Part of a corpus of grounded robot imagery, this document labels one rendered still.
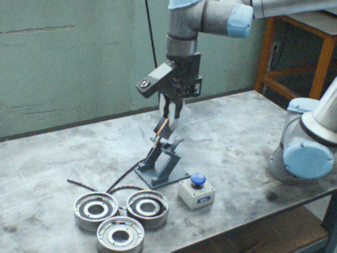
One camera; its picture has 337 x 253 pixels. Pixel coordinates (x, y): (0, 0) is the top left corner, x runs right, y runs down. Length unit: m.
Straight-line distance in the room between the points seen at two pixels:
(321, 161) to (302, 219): 0.53
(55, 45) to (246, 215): 1.72
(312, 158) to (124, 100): 1.97
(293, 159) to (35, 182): 0.67
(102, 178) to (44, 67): 1.47
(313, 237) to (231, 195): 0.43
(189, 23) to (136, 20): 1.72
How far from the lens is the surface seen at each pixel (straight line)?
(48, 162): 1.30
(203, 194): 1.13
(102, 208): 1.10
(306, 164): 1.11
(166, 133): 1.16
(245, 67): 3.40
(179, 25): 1.03
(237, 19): 1.01
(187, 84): 1.09
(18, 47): 2.54
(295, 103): 1.23
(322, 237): 1.57
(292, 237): 1.52
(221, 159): 1.34
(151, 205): 1.11
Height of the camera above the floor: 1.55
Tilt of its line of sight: 31 degrees down
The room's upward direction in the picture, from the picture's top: 5 degrees clockwise
